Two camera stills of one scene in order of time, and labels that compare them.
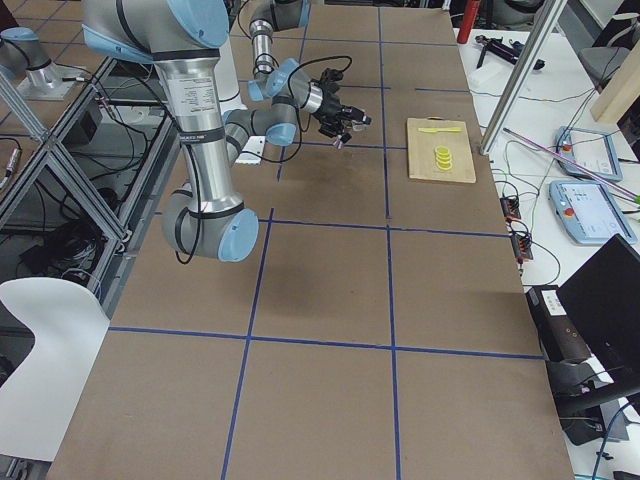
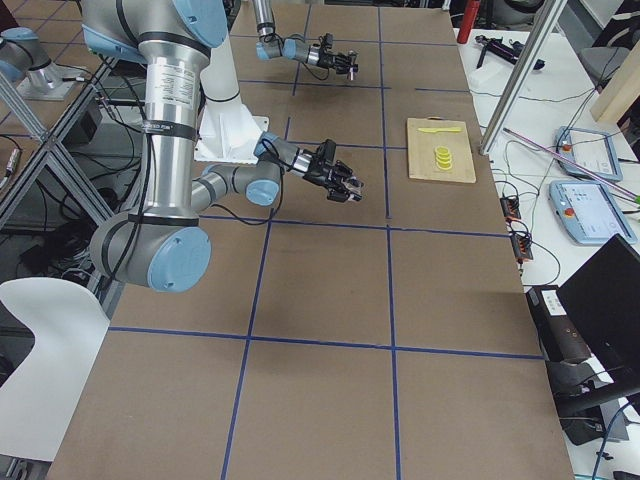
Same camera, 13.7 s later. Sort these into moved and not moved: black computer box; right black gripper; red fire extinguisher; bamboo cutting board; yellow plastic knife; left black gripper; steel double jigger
Moved: right black gripper; steel double jigger; left black gripper
Not moved: red fire extinguisher; bamboo cutting board; black computer box; yellow plastic knife
